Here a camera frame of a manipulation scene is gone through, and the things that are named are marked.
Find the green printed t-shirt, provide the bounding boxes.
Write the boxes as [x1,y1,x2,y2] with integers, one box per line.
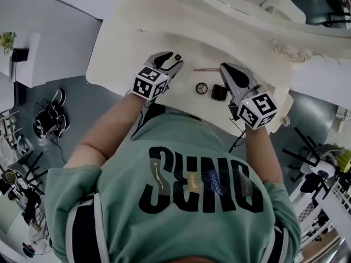
[45,104,302,263]

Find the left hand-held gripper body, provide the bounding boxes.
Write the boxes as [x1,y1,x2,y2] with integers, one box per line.
[133,63,172,104]

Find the yellow green panel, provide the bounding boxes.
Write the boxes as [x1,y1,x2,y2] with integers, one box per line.
[336,146,351,172]

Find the white shelf unit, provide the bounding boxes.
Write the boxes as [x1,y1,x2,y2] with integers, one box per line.
[0,31,42,89]

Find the grey black-legged chair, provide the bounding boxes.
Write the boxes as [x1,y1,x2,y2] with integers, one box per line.
[282,127,343,183]

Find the white round robot head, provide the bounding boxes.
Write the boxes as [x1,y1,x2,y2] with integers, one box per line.
[300,157,338,180]

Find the person's left forearm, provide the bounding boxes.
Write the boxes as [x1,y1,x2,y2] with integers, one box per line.
[65,93,150,169]

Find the white ornate dressing table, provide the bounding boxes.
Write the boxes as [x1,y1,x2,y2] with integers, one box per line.
[86,0,343,135]

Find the black headset on floor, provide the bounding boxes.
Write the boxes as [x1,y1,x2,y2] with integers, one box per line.
[32,88,69,139]

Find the person's right forearm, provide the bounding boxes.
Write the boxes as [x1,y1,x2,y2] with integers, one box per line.
[244,124,285,186]

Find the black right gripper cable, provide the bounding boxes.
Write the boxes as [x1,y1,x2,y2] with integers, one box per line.
[229,129,246,153]

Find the green potted plant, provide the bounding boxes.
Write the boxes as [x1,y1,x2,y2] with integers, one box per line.
[0,31,17,56]

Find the square black compact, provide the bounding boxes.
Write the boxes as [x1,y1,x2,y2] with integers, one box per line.
[211,84,229,101]

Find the black box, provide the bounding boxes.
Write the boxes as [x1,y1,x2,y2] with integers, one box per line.
[10,47,30,62]

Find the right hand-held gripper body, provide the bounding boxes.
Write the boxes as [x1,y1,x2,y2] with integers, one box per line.
[229,85,278,131]

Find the oval white framed mirror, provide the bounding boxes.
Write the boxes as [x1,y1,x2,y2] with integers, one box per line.
[128,0,351,65]

